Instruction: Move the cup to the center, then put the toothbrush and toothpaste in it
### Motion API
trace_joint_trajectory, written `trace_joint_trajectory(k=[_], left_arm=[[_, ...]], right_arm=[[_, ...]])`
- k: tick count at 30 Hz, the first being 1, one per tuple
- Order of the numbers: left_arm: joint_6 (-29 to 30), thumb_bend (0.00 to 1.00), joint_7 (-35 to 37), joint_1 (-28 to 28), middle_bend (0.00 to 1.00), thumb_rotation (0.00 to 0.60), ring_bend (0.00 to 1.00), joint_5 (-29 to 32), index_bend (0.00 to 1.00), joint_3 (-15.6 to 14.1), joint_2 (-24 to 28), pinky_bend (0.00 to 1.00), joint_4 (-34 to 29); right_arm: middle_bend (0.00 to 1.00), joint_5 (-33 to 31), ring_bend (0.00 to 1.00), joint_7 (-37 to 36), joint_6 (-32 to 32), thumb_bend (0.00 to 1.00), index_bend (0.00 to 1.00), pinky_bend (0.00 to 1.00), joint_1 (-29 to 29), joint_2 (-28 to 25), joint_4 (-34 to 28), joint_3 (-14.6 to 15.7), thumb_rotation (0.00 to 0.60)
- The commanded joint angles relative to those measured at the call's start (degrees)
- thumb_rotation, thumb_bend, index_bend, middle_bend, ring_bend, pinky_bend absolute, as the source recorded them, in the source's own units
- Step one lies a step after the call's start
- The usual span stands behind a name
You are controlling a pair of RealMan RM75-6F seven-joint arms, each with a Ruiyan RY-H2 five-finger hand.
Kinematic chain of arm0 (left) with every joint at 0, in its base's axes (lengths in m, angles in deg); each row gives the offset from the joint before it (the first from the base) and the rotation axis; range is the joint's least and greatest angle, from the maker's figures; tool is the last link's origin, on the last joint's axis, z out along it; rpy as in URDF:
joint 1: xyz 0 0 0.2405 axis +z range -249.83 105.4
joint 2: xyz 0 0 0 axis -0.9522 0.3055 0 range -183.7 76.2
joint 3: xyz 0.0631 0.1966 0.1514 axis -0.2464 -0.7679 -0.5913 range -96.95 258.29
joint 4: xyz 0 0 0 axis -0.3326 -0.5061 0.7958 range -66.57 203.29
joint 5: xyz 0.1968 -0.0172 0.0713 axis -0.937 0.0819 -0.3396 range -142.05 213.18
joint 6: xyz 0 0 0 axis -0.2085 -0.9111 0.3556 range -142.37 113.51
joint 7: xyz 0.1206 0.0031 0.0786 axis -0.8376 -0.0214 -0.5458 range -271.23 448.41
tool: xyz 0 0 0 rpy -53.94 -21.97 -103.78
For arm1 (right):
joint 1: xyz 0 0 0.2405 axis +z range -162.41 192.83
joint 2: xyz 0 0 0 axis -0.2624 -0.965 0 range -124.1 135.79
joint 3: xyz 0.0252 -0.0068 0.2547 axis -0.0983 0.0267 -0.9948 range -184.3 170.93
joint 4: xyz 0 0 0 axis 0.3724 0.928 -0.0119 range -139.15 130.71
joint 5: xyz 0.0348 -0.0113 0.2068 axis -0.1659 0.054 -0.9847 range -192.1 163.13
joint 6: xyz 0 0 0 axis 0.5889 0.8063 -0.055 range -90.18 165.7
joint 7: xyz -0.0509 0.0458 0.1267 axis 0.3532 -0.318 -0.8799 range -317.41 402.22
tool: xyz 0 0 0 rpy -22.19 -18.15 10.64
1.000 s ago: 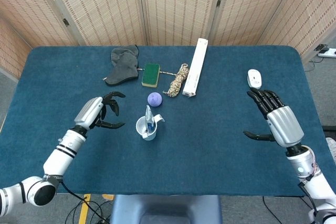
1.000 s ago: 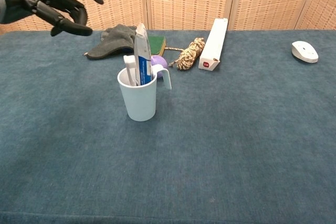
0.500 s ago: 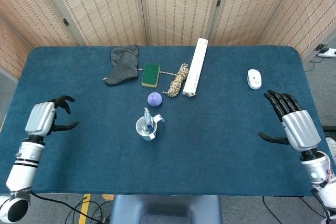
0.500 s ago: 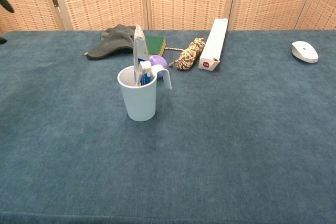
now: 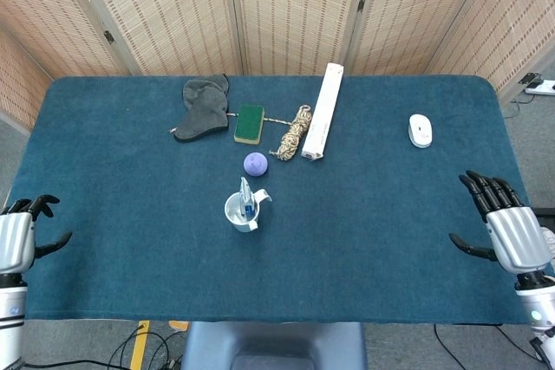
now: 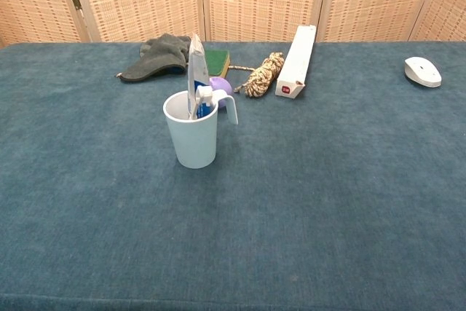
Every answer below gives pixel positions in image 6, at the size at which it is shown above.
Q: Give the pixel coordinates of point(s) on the long white cardboard box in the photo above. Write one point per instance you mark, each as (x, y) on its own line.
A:
(296, 59)

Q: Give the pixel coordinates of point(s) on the purple ball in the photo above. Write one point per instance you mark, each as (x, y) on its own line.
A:
(223, 85)

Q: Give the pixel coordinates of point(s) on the grey cloth glove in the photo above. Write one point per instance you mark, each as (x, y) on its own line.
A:
(160, 58)

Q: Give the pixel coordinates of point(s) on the white computer mouse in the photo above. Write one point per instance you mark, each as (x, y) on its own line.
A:
(422, 71)

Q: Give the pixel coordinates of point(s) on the blue table cloth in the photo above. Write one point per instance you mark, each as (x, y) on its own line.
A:
(309, 198)

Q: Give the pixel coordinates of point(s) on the blue white toothpaste tube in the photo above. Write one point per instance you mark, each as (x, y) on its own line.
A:
(196, 67)

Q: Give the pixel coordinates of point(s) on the dark screen hinge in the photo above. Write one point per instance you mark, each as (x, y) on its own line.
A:
(75, 0)

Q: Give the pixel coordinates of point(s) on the white toothbrush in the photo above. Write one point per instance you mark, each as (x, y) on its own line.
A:
(203, 91)

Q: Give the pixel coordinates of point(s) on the green yellow sponge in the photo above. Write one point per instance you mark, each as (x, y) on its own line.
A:
(218, 61)

